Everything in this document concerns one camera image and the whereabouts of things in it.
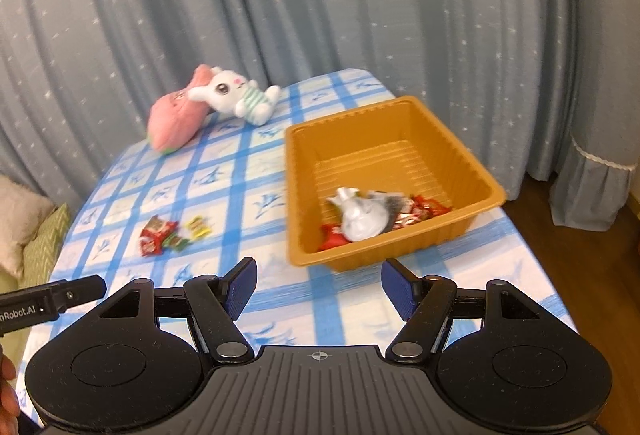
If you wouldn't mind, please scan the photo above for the clear packet with dark snack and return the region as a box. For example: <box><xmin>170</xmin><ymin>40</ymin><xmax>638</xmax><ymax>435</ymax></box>
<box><xmin>370</xmin><ymin>190</ymin><xmax>408</xmax><ymax>233</ymax></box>

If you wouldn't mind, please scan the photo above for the person's left hand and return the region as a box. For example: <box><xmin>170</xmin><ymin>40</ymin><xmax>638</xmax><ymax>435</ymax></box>
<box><xmin>0</xmin><ymin>349</ymin><xmax>22</xmax><ymax>420</ymax></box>

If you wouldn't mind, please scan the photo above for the blue checked tablecloth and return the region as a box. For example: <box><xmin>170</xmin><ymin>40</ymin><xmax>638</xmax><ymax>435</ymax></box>
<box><xmin>22</xmin><ymin>69</ymin><xmax>578</xmax><ymax>421</ymax></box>

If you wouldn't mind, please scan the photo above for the large red snack packet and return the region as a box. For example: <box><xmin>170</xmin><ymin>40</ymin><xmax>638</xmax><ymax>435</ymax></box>
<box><xmin>140</xmin><ymin>215</ymin><xmax>180</xmax><ymax>257</ymax></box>

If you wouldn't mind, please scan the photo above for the green zigzag cushion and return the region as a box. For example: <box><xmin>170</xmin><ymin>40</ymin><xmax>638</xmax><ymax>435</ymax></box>
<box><xmin>20</xmin><ymin>204</ymin><xmax>71</xmax><ymax>287</ymax></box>

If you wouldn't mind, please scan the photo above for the pink plush toy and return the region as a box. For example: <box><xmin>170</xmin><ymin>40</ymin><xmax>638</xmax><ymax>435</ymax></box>
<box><xmin>147</xmin><ymin>64</ymin><xmax>216</xmax><ymax>156</ymax></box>

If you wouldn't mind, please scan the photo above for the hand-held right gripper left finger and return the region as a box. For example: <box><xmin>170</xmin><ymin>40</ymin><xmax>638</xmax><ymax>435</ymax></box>
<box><xmin>94</xmin><ymin>257</ymin><xmax>258</xmax><ymax>363</ymax></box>

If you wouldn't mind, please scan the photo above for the pale green sofa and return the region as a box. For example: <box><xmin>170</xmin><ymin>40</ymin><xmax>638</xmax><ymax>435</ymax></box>
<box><xmin>0</xmin><ymin>265</ymin><xmax>32</xmax><ymax>366</ymax></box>

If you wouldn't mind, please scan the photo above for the brown plastic tray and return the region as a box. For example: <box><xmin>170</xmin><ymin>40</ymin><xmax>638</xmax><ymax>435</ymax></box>
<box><xmin>285</xmin><ymin>96</ymin><xmax>507</xmax><ymax>272</ymax></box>

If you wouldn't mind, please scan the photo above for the white snack pouch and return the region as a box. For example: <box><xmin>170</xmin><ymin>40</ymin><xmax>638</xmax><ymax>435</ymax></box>
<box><xmin>327</xmin><ymin>187</ymin><xmax>393</xmax><ymax>243</ymax></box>

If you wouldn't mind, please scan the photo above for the white bunny plush toy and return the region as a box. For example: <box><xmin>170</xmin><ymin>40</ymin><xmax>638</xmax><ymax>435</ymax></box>
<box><xmin>187</xmin><ymin>67</ymin><xmax>282</xmax><ymax>126</ymax></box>

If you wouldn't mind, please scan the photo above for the grey lace-trimmed cloth cover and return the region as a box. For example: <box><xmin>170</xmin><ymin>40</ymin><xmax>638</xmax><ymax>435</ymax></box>
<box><xmin>550</xmin><ymin>0</ymin><xmax>640</xmax><ymax>233</ymax></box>

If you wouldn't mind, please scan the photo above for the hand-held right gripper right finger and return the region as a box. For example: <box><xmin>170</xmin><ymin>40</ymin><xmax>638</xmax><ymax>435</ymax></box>
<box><xmin>381</xmin><ymin>257</ymin><xmax>545</xmax><ymax>363</ymax></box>

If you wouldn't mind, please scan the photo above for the yellow candy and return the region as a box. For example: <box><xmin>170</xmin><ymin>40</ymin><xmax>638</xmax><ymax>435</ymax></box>
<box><xmin>185</xmin><ymin>216</ymin><xmax>212</xmax><ymax>240</ymax></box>

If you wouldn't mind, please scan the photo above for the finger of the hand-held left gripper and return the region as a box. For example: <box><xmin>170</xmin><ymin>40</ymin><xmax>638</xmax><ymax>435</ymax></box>
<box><xmin>49</xmin><ymin>276</ymin><xmax>107</xmax><ymax>313</ymax></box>

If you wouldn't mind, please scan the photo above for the beige pillow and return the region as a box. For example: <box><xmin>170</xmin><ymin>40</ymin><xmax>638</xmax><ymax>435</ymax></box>
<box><xmin>0</xmin><ymin>175</ymin><xmax>56</xmax><ymax>278</ymax></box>

